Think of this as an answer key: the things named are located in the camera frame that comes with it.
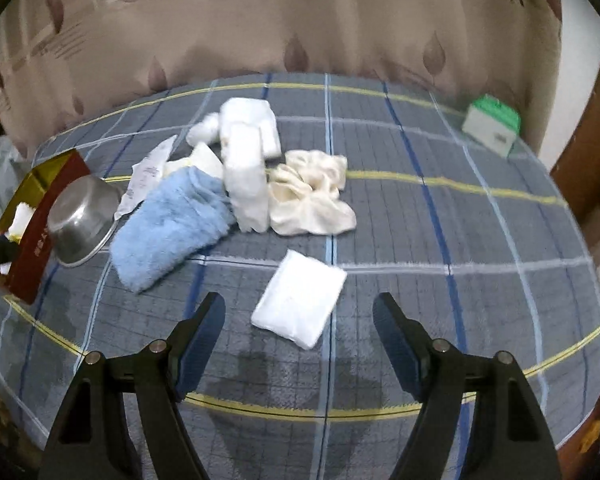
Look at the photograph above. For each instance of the brown wooden furniture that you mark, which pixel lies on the brown wooden furniture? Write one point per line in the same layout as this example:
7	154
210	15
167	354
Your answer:
595	185

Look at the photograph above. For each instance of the long white towel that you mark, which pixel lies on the long white towel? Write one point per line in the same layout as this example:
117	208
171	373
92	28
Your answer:
245	175

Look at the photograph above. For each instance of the blue fluffy towel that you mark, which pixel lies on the blue fluffy towel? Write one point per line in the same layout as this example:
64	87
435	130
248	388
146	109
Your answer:
165	230

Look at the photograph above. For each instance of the white yellow-edged pack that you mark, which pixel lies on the white yellow-edged pack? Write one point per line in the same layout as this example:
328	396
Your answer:
202	160

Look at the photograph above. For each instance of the grey plaid blanket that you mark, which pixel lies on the grey plaid blanket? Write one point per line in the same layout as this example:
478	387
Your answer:
430	240

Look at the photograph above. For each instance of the stainless steel bowl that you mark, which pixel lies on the stainless steel bowl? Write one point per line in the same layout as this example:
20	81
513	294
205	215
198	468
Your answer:
80	220

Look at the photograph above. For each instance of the beige leaf-print cloth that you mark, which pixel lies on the beige leaf-print cloth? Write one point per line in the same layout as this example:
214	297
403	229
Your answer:
280	10

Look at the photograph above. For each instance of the white tissue pack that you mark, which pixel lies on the white tissue pack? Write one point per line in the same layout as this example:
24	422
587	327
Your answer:
247	110

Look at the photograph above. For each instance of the white cloth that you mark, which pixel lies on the white cloth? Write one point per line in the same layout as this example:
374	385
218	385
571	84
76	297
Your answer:
297	300

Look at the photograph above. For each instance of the cream satin cloth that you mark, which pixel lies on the cream satin cloth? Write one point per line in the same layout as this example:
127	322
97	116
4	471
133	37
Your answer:
310	205

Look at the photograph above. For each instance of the crumpled white tissue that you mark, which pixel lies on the crumpled white tissue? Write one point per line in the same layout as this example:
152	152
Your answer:
205	129

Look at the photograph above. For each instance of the red and gold box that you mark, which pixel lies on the red and gold box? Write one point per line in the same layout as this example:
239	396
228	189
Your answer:
35	255

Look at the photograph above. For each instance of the printed paper wrapper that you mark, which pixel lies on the printed paper wrapper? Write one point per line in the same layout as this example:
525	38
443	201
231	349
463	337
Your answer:
147	172

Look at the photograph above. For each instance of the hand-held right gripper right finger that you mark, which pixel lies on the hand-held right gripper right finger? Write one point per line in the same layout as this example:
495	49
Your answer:
394	336

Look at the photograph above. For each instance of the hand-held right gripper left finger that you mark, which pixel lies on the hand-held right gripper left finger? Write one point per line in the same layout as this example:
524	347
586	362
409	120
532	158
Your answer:
207	331

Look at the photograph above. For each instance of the green and white box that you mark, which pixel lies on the green and white box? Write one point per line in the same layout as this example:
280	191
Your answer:
490	125

